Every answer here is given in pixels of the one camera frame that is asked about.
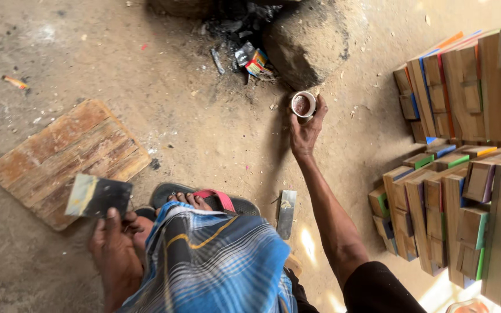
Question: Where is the tall stack of wooden boxes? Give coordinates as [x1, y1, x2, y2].
[393, 17, 501, 145]

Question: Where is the person's left hand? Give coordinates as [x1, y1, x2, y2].
[88, 207, 154, 287]

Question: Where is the white cup of brown putty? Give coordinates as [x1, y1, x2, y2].
[291, 91, 317, 125]

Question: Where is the metal scraper blade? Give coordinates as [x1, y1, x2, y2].
[276, 190, 297, 241]

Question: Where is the black shirt sleeve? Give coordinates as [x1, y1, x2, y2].
[343, 261, 428, 313]

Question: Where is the orange plastic object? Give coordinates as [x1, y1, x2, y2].
[445, 298, 490, 313]

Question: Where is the person's foot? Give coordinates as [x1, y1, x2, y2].
[155, 192, 213, 216]

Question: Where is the black sandal with pink strap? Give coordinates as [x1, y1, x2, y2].
[135, 182, 261, 222]

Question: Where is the heap of ash and rubbish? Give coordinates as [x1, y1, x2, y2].
[198, 0, 284, 83]

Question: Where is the large grey stone mound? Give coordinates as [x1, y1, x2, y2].
[262, 0, 369, 91]

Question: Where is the orange wrapper scrap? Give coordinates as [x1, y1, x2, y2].
[1, 75, 30, 90]

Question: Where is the person's right hand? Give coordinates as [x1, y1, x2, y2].
[288, 94, 329, 160]

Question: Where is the colourful crumpled packet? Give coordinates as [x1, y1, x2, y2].
[244, 48, 274, 78]

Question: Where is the blue plaid wrap cloth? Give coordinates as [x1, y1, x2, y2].
[118, 201, 298, 313]

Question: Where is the black wide putty knife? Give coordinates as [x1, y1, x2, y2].
[64, 173, 134, 219]

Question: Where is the worn wooden board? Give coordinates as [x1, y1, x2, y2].
[0, 98, 152, 231]

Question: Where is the low stack of wooden boxes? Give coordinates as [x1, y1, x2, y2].
[367, 144, 501, 307]

